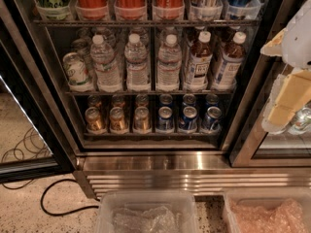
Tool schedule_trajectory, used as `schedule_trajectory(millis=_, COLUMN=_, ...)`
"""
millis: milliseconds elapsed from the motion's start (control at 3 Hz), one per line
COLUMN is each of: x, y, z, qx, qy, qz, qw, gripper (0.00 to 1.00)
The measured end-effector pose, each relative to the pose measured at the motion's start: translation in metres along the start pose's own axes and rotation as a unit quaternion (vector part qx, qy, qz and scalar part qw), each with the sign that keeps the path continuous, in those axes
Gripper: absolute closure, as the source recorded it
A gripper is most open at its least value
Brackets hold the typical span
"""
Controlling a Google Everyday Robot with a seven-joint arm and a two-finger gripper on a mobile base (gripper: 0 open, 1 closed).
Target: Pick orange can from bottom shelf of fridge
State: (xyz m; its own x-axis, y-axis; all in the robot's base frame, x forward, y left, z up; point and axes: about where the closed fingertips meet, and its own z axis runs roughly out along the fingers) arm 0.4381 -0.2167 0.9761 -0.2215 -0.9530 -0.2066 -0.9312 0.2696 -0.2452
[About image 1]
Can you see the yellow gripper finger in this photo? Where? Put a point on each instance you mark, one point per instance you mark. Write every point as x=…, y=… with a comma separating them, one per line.
x=288, y=95
x=274, y=46

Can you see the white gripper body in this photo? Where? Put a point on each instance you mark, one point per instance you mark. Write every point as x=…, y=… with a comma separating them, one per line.
x=297, y=41

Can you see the orange can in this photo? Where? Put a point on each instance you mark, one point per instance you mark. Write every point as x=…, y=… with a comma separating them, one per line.
x=142, y=100
x=95, y=101
x=94, y=122
x=142, y=119
x=118, y=123
x=118, y=101

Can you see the blue silver can left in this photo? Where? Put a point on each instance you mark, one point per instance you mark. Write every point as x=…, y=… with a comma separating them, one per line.
x=205, y=10

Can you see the blue can back right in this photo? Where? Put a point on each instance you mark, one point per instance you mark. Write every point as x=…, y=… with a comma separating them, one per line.
x=211, y=100

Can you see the blue can front right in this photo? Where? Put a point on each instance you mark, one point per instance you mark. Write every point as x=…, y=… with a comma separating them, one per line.
x=211, y=121

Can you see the blue can back middle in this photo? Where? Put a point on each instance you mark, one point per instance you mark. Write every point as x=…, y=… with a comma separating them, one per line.
x=189, y=100

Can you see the blue can front middle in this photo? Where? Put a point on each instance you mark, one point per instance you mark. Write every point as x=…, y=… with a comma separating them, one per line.
x=188, y=119

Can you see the red cola can right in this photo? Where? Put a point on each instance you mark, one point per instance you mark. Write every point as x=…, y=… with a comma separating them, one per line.
x=168, y=9

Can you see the red cola can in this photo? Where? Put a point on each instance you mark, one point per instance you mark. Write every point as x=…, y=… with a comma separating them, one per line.
x=130, y=9
x=92, y=9
x=168, y=9

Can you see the steel fridge base grille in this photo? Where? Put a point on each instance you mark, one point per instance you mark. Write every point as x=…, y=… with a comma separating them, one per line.
x=198, y=173

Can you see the blue can back left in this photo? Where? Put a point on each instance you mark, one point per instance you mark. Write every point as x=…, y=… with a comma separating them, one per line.
x=165, y=100

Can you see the blue can front left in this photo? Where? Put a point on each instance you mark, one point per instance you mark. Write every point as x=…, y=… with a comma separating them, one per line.
x=165, y=119

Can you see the red cola can middle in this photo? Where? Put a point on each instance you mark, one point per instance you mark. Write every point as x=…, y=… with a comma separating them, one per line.
x=130, y=9

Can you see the red cola can left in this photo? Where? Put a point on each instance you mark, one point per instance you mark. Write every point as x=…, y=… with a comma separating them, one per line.
x=92, y=9

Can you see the green white can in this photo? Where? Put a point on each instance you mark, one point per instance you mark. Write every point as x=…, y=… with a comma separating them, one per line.
x=79, y=79

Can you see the open glass fridge door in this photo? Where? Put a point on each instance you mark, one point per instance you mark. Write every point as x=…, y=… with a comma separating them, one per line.
x=29, y=149

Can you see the tea bottle front right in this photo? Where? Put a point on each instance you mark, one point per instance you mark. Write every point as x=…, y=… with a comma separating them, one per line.
x=229, y=60

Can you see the tea bottle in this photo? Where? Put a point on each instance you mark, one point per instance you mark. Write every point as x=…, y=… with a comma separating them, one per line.
x=229, y=60
x=195, y=78

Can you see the tea bottle front left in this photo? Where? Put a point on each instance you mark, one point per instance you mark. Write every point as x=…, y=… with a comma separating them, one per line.
x=195, y=78

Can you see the water bottle front right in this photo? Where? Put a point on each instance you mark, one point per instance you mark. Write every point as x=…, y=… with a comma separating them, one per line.
x=168, y=65

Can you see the water bottle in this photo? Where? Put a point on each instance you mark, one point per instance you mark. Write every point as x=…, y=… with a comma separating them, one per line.
x=106, y=65
x=168, y=65
x=137, y=67

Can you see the clear plastic bin right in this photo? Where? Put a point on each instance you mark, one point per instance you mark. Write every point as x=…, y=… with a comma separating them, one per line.
x=268, y=210

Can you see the clear plastic bin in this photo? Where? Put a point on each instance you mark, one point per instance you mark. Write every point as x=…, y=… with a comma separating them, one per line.
x=268, y=210
x=147, y=211

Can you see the water bottle front middle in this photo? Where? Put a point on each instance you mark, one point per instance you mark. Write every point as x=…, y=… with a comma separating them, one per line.
x=137, y=67

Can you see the water bottle front left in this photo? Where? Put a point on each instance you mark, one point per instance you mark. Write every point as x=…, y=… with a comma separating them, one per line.
x=106, y=65

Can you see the clear plastic bin left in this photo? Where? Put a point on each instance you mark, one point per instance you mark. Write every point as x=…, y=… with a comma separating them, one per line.
x=147, y=211

